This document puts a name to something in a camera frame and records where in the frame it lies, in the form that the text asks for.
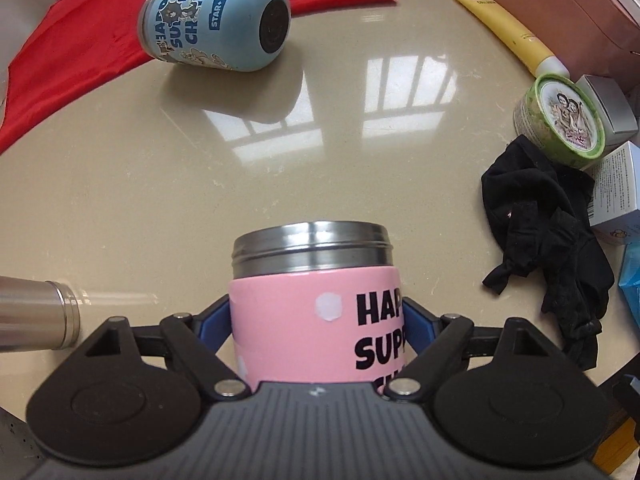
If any blue printed cup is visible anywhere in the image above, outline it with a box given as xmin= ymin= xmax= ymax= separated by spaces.
xmin=138 ymin=0 xmax=291 ymax=73

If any pink steel cup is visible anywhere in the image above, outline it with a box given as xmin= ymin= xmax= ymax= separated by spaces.
xmin=229 ymin=220 xmax=406 ymax=389

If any white blue carton box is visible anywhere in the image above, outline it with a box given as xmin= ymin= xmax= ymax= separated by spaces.
xmin=588 ymin=141 xmax=640 ymax=245

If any yellow cream tube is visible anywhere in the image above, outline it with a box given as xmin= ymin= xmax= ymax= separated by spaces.
xmin=454 ymin=0 xmax=570 ymax=78

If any rose gold large box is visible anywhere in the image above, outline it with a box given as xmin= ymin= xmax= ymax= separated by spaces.
xmin=495 ymin=0 xmax=639 ymax=91

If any blue wet wipes pack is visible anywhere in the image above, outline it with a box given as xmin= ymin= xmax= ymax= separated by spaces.
xmin=618 ymin=242 xmax=640 ymax=327

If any black cloth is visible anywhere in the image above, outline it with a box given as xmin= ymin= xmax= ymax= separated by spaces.
xmin=480 ymin=136 xmax=615 ymax=370

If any tall stainless steel cup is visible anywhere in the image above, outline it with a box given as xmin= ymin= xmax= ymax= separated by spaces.
xmin=0 ymin=276 xmax=80 ymax=352

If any green round tin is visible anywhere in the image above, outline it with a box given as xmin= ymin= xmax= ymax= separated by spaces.
xmin=513 ymin=74 xmax=605 ymax=169

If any red flag cloth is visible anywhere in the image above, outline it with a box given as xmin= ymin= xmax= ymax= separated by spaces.
xmin=1 ymin=0 xmax=394 ymax=150

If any silver small box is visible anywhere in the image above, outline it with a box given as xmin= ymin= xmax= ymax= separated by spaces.
xmin=577 ymin=75 xmax=639 ymax=151

